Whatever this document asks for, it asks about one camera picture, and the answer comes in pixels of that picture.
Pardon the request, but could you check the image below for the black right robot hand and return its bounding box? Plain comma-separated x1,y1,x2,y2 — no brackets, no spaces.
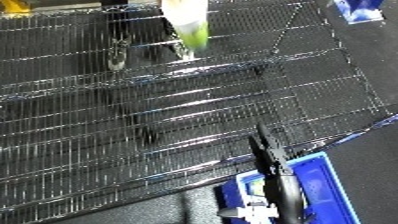
216,122,310,224

